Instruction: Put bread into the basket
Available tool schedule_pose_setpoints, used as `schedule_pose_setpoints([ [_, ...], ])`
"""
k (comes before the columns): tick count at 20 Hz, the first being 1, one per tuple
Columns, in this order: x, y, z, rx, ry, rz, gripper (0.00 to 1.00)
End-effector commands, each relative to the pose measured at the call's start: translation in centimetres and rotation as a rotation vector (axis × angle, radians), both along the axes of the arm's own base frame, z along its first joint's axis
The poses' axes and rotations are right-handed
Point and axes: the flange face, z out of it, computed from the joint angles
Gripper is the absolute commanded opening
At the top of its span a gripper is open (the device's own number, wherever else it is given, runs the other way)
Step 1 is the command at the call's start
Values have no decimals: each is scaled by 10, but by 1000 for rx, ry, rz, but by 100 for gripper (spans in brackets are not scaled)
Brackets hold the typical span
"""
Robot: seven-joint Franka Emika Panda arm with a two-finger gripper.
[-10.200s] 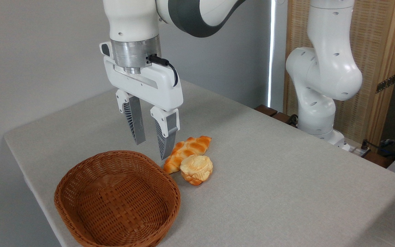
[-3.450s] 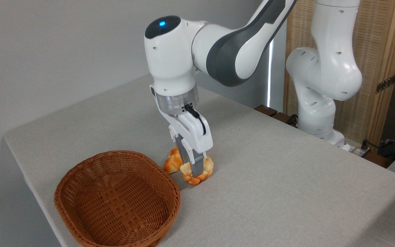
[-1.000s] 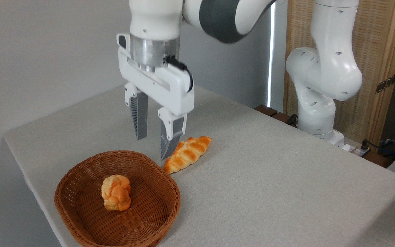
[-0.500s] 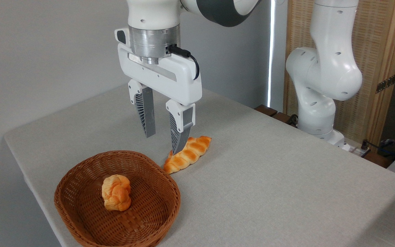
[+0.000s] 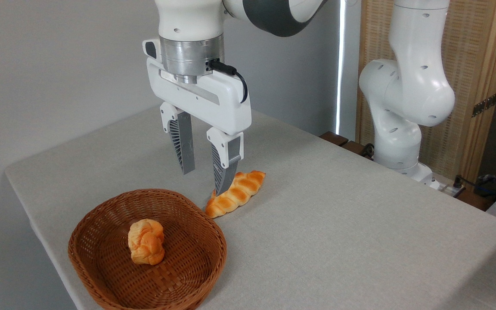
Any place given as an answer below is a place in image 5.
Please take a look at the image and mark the round knotted bread bun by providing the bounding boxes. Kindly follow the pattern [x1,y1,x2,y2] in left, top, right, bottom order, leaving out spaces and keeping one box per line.
[128,219,165,266]

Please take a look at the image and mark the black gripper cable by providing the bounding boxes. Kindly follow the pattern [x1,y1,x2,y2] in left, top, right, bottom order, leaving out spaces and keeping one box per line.
[207,59,248,104]

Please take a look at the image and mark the brown woven wicker basket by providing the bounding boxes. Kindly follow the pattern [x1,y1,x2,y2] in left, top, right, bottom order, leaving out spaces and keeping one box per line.
[68,189,228,310]

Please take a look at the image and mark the metal screen hinge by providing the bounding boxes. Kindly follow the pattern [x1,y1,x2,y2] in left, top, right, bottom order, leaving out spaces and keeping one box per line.
[472,93,496,118]

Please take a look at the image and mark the white power strip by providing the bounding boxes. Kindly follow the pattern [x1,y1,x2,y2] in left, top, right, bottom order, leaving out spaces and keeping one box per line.
[428,179,465,197]

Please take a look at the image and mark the dark brown wooden block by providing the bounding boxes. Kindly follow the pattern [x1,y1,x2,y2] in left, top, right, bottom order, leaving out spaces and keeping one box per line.
[342,141,367,156]
[319,131,349,147]
[459,189,496,211]

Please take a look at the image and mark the wooden rattan folding screen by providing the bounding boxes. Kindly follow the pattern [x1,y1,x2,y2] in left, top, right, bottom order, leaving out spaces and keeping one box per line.
[356,0,496,183]

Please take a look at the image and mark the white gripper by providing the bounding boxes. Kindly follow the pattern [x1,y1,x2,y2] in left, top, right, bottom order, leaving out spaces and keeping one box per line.
[143,38,252,196]

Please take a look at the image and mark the long braided bread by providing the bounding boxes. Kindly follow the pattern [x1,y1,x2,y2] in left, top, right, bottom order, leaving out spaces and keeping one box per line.
[205,170,267,219]

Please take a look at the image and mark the grey tablecloth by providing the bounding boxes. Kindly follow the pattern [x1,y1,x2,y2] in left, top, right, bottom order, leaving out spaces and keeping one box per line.
[5,103,496,310]

